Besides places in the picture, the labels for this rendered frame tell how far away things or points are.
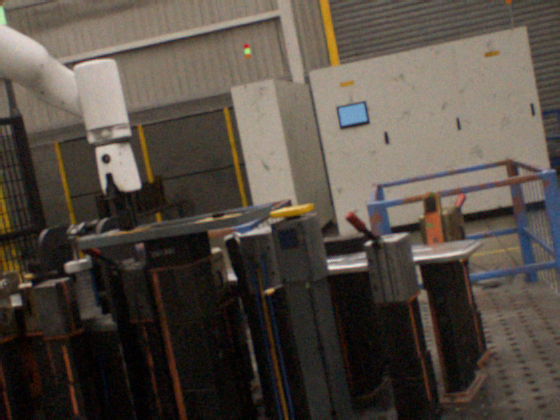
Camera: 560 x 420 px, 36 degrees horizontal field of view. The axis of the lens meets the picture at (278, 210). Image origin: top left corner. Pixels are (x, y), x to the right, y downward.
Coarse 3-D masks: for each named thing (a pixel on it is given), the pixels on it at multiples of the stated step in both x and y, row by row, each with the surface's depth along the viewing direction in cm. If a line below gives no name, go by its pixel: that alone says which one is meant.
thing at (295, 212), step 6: (306, 204) 155; (312, 204) 155; (276, 210) 155; (282, 210) 153; (288, 210) 152; (294, 210) 151; (300, 210) 151; (306, 210) 153; (276, 216) 153; (282, 216) 152; (288, 216) 154; (294, 216) 154; (300, 216) 154
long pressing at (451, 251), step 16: (464, 240) 183; (480, 240) 181; (336, 256) 197; (352, 256) 192; (416, 256) 173; (432, 256) 170; (448, 256) 168; (464, 256) 169; (336, 272) 180; (352, 272) 178; (16, 304) 221
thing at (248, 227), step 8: (288, 200) 497; (248, 208) 505; (272, 208) 459; (280, 208) 467; (248, 224) 387; (256, 224) 401; (208, 232) 391; (216, 232) 390; (224, 232) 389; (240, 232) 388; (136, 248) 397
